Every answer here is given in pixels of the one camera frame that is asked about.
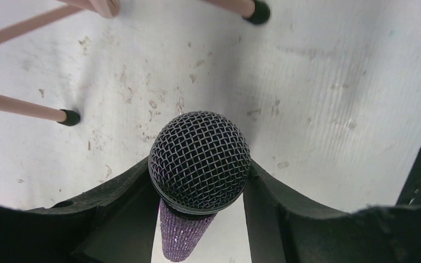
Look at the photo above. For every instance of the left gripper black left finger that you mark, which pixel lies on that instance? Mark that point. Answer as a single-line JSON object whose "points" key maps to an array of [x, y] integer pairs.
{"points": [[113, 222]]}

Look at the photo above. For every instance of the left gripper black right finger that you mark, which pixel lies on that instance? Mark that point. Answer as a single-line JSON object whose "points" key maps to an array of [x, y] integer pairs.
{"points": [[284, 225]]}

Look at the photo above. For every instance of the purple glitter microphone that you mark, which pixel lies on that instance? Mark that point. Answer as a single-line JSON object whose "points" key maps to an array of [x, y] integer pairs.
{"points": [[199, 164]]}

